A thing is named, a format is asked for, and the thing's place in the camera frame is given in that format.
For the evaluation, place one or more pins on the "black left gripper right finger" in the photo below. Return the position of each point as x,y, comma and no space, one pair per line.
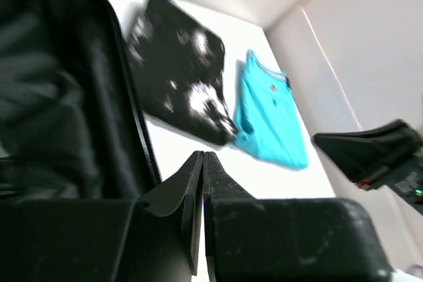
250,239

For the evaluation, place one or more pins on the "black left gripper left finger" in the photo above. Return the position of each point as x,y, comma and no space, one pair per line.
159,233

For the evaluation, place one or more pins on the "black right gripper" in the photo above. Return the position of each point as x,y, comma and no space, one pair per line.
384,156

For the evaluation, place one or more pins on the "turquoise shorts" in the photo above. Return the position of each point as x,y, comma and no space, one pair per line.
266,117

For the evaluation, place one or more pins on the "black ribbed hard-shell suitcase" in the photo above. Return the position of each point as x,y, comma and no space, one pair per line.
71,125

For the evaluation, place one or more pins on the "black white patterned garment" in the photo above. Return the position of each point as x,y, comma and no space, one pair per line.
177,68

